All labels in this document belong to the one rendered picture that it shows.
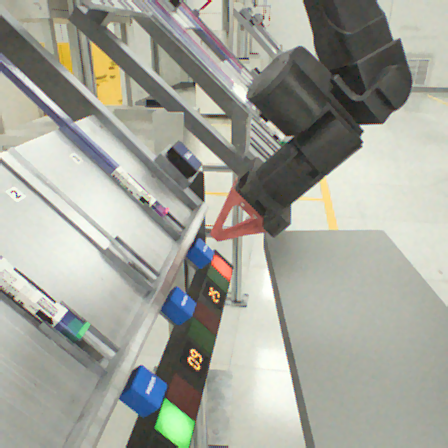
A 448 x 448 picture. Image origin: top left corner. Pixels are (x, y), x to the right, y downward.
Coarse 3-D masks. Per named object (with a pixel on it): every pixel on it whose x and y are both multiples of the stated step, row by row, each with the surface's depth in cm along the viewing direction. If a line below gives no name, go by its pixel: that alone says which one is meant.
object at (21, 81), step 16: (0, 64) 43; (16, 80) 44; (32, 96) 44; (48, 112) 45; (64, 128) 45; (80, 128) 46; (80, 144) 46; (96, 144) 47; (96, 160) 47; (112, 160) 47; (160, 208) 48
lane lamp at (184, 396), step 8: (176, 376) 36; (176, 384) 36; (184, 384) 36; (168, 392) 34; (176, 392) 35; (184, 392) 36; (192, 392) 36; (176, 400) 34; (184, 400) 35; (192, 400) 36; (200, 400) 36; (184, 408) 34; (192, 408) 35; (192, 416) 35
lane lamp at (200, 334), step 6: (192, 318) 43; (192, 324) 42; (198, 324) 43; (192, 330) 42; (198, 330) 43; (204, 330) 43; (192, 336) 41; (198, 336) 42; (204, 336) 43; (210, 336) 43; (198, 342) 41; (204, 342) 42; (210, 342) 43; (204, 348) 42; (210, 348) 42
